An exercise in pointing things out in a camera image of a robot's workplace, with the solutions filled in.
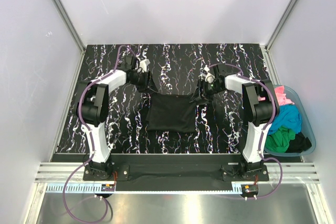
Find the left aluminium frame post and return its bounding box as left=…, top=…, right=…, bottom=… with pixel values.
left=52, top=0, right=86, bottom=53

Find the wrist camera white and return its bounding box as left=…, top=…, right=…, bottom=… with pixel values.
left=201, top=66, right=215, bottom=83
left=137, top=59, right=150, bottom=73

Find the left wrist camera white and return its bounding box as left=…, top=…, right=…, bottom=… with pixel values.
left=137, top=59, right=150, bottom=73

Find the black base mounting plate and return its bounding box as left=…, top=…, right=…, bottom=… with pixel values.
left=83, top=154, right=269, bottom=192

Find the right aluminium frame post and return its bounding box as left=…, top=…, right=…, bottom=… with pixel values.
left=265, top=0, right=299, bottom=52

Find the teal plastic laundry basket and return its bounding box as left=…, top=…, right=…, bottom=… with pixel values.
left=265, top=85, right=317, bottom=157

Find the green t shirt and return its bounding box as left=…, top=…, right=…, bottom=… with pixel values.
left=265, top=126, right=296, bottom=153

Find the aluminium rail profile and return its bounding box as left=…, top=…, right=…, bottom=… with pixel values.
left=35, top=163, right=319, bottom=184

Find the black t shirt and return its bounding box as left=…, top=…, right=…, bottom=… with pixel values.
left=286, top=132, right=312, bottom=153
left=146, top=93, right=196, bottom=133

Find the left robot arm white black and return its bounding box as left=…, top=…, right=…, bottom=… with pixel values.
left=75, top=56, right=157, bottom=180

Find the pink t shirt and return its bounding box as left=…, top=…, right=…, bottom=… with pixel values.
left=257, top=86, right=295, bottom=106

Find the black t shirt in basket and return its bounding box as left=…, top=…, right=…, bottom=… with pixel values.
left=286, top=132, right=312, bottom=153

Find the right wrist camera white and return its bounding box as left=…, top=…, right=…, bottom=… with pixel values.
left=201, top=66, right=215, bottom=83

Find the blue t shirt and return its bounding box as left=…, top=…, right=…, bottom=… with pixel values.
left=268, top=104, right=302, bottom=135

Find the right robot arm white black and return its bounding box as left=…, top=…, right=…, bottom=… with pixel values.
left=190, top=63, right=280, bottom=179

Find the white slotted cable duct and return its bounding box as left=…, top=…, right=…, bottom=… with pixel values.
left=46, top=183, right=243, bottom=195

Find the aluminium frame post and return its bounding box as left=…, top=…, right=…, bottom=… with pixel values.
left=52, top=0, right=86, bottom=53
left=265, top=0, right=299, bottom=52

